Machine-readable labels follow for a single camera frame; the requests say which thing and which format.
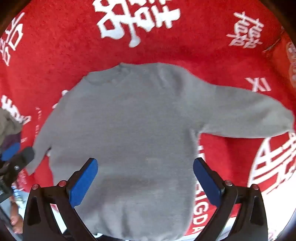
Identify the purple cloth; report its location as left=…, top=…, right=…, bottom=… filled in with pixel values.
left=0, top=132, right=22, bottom=153

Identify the red printed blanket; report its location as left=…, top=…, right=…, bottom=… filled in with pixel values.
left=0, top=0, right=296, bottom=241

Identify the grey sweater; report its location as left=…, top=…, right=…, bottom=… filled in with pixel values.
left=25, top=62, right=295, bottom=240

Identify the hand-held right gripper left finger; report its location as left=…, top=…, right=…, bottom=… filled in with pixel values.
left=22, top=158, right=100, bottom=241

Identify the person's left hand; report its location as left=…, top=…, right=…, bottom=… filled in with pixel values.
left=10, top=201, right=24, bottom=234

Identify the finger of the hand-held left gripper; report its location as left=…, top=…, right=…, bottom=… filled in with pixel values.
left=0, top=142, right=22, bottom=163
left=9, top=146, right=36, bottom=177

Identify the beige cloth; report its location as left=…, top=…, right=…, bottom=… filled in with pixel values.
left=0, top=108, right=23, bottom=145

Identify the red printed pillow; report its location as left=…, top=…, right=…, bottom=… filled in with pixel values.
left=264, top=31, right=296, bottom=80

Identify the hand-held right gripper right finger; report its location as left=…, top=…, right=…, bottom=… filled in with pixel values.
left=193, top=158, right=269, bottom=241

